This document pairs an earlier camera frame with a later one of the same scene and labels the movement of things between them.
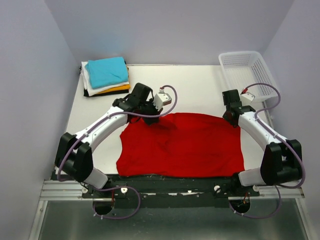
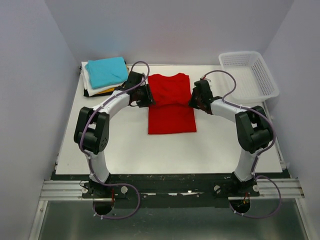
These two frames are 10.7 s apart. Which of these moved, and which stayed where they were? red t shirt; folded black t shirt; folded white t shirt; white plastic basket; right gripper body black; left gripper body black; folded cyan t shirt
Moved: left gripper body black; right gripper body black; red t shirt
Stayed: folded white t shirt; white plastic basket; folded black t shirt; folded cyan t shirt
